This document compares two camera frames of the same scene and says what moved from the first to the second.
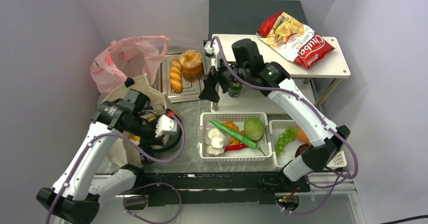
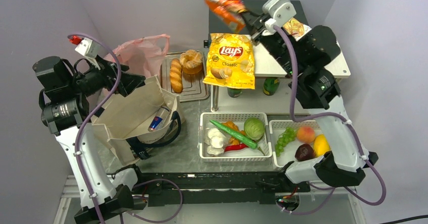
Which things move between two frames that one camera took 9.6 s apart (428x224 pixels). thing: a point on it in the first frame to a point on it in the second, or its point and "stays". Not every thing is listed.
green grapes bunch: [289, 135] stays
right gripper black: [209, 90] to [255, 26]
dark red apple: [302, 148] stays
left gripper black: [151, 140] to [127, 82]
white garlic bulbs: [215, 142] stays
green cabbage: [254, 128] stays
